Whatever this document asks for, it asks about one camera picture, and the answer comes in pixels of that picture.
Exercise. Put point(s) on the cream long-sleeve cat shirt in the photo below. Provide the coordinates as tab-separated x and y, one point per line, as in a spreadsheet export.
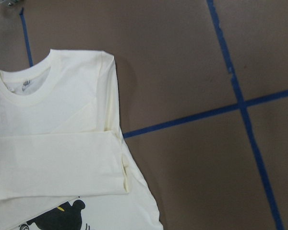
64	164

